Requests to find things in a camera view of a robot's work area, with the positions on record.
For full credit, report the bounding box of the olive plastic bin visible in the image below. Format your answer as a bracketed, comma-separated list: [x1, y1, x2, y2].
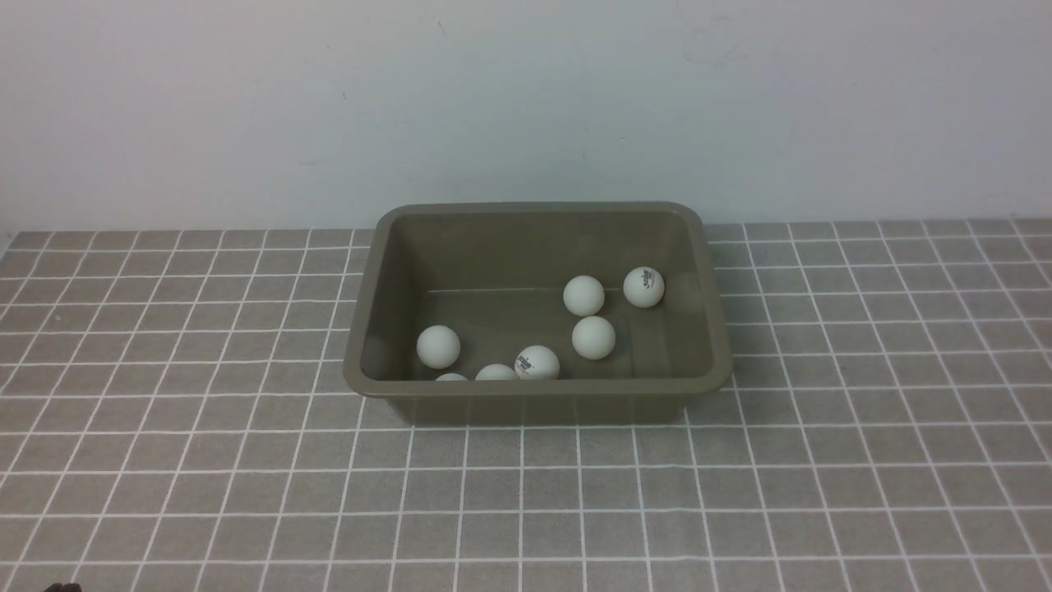
[343, 201, 734, 426]

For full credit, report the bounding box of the white table-tennis ball with logo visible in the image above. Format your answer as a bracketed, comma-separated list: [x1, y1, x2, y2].
[514, 345, 561, 380]
[474, 363, 519, 380]
[571, 317, 616, 360]

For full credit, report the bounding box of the grey checked tablecloth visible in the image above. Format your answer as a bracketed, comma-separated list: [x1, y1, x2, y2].
[1, 219, 1051, 591]

